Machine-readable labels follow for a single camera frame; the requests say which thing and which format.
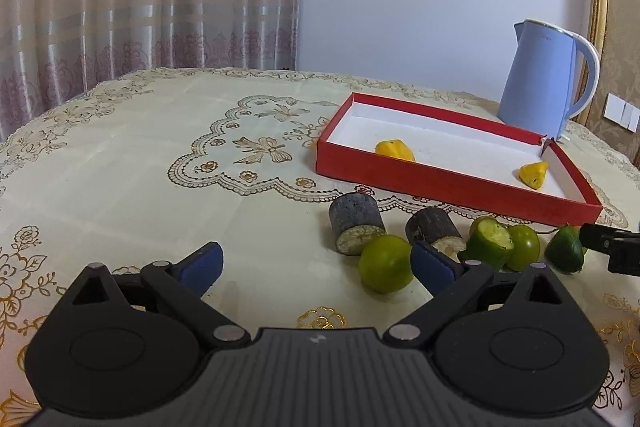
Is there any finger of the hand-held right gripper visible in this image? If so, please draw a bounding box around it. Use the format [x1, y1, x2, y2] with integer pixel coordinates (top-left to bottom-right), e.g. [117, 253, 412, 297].
[579, 223, 640, 278]

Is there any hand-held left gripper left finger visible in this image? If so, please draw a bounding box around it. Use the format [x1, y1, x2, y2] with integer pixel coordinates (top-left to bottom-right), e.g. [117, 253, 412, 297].
[64, 243, 252, 350]

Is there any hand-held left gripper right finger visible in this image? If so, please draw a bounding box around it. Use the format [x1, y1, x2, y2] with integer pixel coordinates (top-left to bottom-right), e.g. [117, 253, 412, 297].
[384, 241, 577, 350]

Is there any dark eggplant chunk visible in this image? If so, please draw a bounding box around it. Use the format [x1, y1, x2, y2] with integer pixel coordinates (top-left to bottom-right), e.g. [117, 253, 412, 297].
[328, 193, 387, 256]
[405, 207, 467, 258]

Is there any round green lime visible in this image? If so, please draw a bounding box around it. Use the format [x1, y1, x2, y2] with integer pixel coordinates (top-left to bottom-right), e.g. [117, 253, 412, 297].
[359, 234, 415, 294]

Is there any dark green cucumber piece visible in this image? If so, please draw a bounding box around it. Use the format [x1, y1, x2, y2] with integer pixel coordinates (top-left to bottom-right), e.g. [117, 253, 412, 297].
[544, 226, 585, 274]

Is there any red cardboard box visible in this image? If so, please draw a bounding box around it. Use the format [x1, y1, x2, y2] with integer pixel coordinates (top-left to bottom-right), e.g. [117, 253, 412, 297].
[315, 92, 604, 228]

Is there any cut green cucumber piece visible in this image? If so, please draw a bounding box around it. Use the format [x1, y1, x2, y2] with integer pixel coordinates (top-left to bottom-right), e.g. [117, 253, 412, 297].
[467, 216, 514, 272]

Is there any round green fruit with twig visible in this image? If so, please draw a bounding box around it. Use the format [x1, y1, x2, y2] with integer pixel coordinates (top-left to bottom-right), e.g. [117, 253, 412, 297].
[505, 224, 541, 273]

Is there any yellow fruit piece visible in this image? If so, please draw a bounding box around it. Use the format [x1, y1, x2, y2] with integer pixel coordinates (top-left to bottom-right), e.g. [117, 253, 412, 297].
[518, 161, 549, 192]
[375, 139, 416, 164]

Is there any light blue electric kettle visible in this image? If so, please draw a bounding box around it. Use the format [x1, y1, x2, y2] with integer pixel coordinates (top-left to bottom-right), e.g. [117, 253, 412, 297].
[496, 19, 601, 142]

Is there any white wall switch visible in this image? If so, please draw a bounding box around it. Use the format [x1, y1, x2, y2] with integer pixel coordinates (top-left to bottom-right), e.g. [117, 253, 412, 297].
[602, 92, 640, 132]

